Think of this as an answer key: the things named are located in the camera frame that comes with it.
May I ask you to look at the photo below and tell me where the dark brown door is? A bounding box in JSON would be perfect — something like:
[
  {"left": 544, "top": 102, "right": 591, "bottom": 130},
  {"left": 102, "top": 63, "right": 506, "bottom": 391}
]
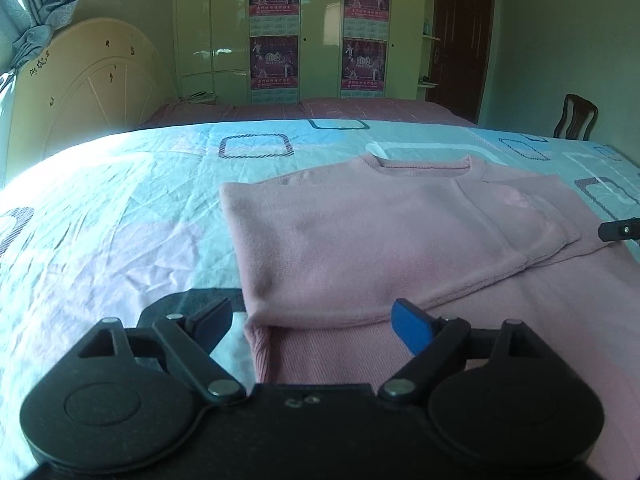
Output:
[{"left": 428, "top": 0, "right": 495, "bottom": 122}]

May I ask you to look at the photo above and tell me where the pink knit sweater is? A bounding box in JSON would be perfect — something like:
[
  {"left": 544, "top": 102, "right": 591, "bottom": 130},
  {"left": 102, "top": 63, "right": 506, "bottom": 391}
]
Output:
[{"left": 220, "top": 154, "right": 639, "bottom": 479}]

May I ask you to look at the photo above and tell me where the lower right pink poster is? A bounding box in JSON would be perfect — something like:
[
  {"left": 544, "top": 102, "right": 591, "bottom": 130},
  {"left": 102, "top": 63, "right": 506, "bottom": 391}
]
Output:
[{"left": 340, "top": 38, "right": 387, "bottom": 99}]

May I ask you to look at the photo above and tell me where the upper left pink poster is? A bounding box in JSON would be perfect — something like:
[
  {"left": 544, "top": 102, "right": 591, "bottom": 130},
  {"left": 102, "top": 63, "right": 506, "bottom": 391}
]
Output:
[{"left": 248, "top": 0, "right": 299, "bottom": 37}]

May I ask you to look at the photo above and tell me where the pale green wardrobe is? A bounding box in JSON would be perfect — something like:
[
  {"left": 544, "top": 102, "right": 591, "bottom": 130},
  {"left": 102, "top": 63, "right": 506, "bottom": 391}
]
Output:
[{"left": 174, "top": 0, "right": 424, "bottom": 105}]

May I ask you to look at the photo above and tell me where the upper right pink poster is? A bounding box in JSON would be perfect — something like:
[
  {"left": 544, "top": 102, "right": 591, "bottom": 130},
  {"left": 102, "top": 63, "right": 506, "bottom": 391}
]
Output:
[{"left": 344, "top": 0, "right": 390, "bottom": 42}]

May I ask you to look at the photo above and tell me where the pink checked bed cover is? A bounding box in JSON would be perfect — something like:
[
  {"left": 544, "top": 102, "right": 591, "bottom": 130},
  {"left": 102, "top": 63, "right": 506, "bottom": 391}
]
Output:
[{"left": 139, "top": 98, "right": 475, "bottom": 129}]

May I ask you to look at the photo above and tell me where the pink poster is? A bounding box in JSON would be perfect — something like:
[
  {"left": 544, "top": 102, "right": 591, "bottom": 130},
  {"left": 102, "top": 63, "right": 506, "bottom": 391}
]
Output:
[
  {"left": 248, "top": 0, "right": 299, "bottom": 37},
  {"left": 250, "top": 36, "right": 298, "bottom": 105},
  {"left": 340, "top": 38, "right": 387, "bottom": 99},
  {"left": 344, "top": 0, "right": 390, "bottom": 42}
]

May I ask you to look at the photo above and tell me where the blue grey curtain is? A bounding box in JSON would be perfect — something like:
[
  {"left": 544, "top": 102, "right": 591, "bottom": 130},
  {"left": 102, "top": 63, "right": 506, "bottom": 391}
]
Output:
[{"left": 0, "top": 0, "right": 82, "bottom": 74}]

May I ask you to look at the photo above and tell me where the lower left pink poster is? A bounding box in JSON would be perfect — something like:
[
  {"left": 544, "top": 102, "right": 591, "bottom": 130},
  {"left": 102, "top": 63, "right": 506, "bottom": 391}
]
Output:
[{"left": 250, "top": 36, "right": 298, "bottom": 105}]

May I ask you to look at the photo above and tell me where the corner shelf unit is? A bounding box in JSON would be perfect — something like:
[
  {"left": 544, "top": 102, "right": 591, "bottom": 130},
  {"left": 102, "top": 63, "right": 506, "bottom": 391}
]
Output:
[{"left": 418, "top": 0, "right": 439, "bottom": 100}]

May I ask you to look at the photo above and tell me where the dark wooden chair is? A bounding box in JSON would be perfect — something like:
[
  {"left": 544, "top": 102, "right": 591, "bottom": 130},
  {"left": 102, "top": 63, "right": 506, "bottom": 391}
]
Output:
[{"left": 553, "top": 93, "right": 599, "bottom": 141}]

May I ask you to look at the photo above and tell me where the cream wooden headboard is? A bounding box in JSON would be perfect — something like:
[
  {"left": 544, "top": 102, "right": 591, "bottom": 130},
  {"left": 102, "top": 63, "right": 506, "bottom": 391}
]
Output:
[{"left": 6, "top": 18, "right": 177, "bottom": 180}]

